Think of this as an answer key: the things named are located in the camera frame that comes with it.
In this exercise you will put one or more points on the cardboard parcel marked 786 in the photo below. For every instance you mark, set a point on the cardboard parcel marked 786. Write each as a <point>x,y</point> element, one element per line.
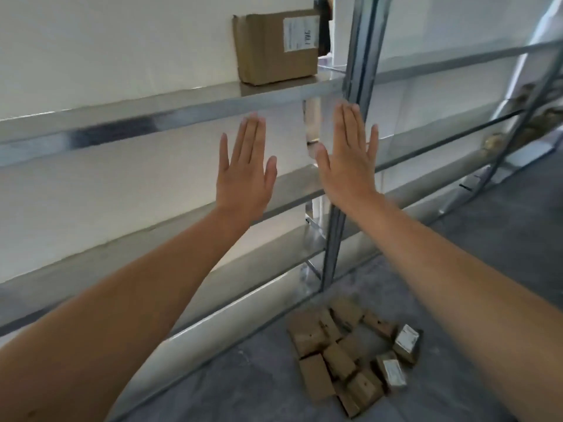
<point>264,48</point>

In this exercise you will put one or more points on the person's left forearm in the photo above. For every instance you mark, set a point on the person's left forearm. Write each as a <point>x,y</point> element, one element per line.
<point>110,325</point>

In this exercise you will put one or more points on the person's right forearm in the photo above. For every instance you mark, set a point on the person's right forearm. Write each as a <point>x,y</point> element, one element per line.
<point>484,303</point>

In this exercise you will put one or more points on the person's left hand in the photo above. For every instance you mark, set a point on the person's left hand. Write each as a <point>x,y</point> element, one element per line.
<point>244,180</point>

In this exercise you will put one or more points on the pile of cardboard boxes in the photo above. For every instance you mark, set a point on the pile of cardboard boxes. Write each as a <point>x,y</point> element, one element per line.
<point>308,334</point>

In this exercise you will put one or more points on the heap of brown parcels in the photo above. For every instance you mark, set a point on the heap of brown parcels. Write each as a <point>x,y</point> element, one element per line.
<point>534,123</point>

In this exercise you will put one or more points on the person's right hand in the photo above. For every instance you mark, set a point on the person's right hand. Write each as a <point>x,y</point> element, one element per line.
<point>352,171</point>

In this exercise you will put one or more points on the grey metal shelf rack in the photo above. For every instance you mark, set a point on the grey metal shelf rack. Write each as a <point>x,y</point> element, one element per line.
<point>358,39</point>

